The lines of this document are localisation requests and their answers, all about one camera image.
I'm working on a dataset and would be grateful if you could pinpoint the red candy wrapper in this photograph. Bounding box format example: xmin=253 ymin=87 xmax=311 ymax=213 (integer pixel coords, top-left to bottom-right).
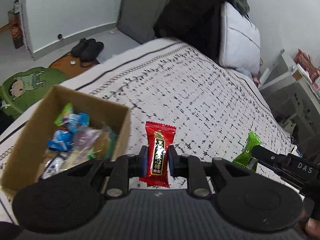
xmin=139 ymin=121 xmax=176 ymax=188

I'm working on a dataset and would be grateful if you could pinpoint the green snack packet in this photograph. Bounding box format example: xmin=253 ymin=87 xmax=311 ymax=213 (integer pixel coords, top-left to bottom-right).
xmin=232 ymin=131 xmax=261 ymax=172

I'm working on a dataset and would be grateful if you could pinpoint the green biscuit packet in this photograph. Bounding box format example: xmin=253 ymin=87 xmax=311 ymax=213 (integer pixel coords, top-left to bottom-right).
xmin=93 ymin=126 xmax=118 ymax=159

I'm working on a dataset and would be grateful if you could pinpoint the white cracker packet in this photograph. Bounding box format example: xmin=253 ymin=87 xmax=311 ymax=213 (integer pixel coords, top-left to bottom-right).
xmin=36 ymin=149 xmax=95 ymax=181

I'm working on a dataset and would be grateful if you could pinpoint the white bedside shelf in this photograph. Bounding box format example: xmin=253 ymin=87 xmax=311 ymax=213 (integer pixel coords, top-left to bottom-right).
xmin=259 ymin=50 xmax=319 ymax=154

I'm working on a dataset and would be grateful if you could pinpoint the white patterned bed cover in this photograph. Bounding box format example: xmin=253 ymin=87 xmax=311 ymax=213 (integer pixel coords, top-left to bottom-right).
xmin=0 ymin=37 xmax=293 ymax=223

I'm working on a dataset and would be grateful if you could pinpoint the blue snack packet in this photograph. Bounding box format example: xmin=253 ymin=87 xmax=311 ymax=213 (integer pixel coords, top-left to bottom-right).
xmin=47 ymin=130 xmax=73 ymax=152

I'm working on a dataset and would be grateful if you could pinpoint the red box on shelf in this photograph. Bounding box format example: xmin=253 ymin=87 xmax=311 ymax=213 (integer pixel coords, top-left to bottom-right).
xmin=294 ymin=49 xmax=319 ymax=83

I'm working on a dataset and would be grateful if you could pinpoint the brown floor mat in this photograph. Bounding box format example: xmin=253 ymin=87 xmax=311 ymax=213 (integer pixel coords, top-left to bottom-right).
xmin=49 ymin=52 xmax=99 ymax=79

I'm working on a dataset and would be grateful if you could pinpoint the black slipper right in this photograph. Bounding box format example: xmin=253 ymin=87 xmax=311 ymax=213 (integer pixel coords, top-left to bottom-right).
xmin=80 ymin=41 xmax=104 ymax=62

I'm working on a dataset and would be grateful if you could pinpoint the black slipper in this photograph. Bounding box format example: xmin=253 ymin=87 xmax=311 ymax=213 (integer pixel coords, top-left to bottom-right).
xmin=71 ymin=38 xmax=96 ymax=58
xmin=80 ymin=41 xmax=104 ymax=62

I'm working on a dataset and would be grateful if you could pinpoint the white pillow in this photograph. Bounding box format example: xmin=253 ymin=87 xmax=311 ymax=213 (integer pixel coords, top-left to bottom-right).
xmin=219 ymin=2 xmax=260 ymax=75

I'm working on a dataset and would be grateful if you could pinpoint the black slipper left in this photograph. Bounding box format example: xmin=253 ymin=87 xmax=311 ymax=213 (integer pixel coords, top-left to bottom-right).
xmin=71 ymin=38 xmax=96 ymax=58

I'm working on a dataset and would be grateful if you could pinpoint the green cartoon floor rug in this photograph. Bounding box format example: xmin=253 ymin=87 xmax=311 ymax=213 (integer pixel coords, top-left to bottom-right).
xmin=1 ymin=67 xmax=67 ymax=119

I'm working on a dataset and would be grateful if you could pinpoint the black jacket on chair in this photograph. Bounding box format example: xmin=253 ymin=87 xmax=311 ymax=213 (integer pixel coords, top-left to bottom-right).
xmin=152 ymin=0 xmax=241 ymax=63

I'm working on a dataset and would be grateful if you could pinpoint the grey door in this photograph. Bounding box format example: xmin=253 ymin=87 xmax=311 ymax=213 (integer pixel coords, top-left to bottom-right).
xmin=117 ymin=0 xmax=170 ymax=44

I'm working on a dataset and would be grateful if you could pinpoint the white metal rack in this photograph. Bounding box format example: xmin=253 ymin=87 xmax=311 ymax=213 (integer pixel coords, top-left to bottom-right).
xmin=19 ymin=0 xmax=34 ymax=59

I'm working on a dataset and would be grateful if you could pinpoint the dark soda bottle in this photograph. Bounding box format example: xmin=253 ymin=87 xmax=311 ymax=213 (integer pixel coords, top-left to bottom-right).
xmin=11 ymin=22 xmax=24 ymax=49

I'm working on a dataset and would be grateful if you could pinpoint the brown cardboard box by rack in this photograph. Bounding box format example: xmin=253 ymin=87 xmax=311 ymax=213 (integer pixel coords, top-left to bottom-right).
xmin=8 ymin=9 xmax=21 ymax=25

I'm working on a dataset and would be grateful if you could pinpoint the spray bottle on rack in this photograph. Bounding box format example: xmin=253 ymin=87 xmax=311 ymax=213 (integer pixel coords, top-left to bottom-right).
xmin=14 ymin=0 xmax=20 ymax=14

